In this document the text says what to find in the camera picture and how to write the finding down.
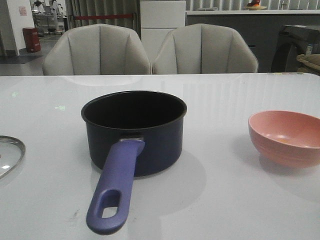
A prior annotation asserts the pink bowl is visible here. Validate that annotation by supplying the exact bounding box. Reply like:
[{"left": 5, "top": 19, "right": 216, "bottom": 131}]
[{"left": 248, "top": 110, "right": 320, "bottom": 168}]

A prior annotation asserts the glass lid with blue knob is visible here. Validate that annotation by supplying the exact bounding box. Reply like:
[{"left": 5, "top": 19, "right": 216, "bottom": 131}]
[{"left": 0, "top": 135, "right": 26, "bottom": 179}]

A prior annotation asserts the dark blue saucepan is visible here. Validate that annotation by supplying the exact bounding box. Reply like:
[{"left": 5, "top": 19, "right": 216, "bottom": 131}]
[{"left": 81, "top": 90, "right": 187, "bottom": 235}]

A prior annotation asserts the right grey chair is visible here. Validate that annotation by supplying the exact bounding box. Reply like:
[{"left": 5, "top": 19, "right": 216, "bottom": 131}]
[{"left": 152, "top": 23, "right": 259, "bottom": 75}]

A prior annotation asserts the grey chair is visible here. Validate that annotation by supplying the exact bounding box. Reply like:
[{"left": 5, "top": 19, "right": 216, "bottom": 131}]
[
  {"left": 152, "top": 23, "right": 259, "bottom": 75},
  {"left": 42, "top": 23, "right": 152, "bottom": 76}
]

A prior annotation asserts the left grey chair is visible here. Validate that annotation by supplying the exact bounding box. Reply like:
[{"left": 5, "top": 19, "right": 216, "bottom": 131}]
[{"left": 42, "top": 23, "right": 152, "bottom": 76}]

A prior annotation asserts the white cabinet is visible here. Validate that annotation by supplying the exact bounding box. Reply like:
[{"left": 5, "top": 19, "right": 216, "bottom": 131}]
[{"left": 140, "top": 0, "right": 186, "bottom": 62}]

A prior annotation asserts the red barrier tape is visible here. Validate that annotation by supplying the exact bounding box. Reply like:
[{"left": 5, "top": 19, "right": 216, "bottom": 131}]
[{"left": 73, "top": 13, "right": 135, "bottom": 21}]

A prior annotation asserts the grey sideboard counter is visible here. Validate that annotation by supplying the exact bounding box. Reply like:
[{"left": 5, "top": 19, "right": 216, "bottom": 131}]
[{"left": 186, "top": 10, "right": 320, "bottom": 73}]

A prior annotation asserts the fruit plate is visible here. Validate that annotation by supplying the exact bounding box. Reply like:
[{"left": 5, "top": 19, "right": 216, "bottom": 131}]
[{"left": 244, "top": 0, "right": 267, "bottom": 11}]

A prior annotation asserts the red bin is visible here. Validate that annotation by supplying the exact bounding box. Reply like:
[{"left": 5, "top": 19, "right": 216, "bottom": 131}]
[{"left": 22, "top": 27, "right": 41, "bottom": 53}]

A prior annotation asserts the beige cushion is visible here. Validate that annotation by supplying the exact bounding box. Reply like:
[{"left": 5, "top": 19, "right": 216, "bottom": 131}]
[{"left": 296, "top": 53, "right": 320, "bottom": 76}]

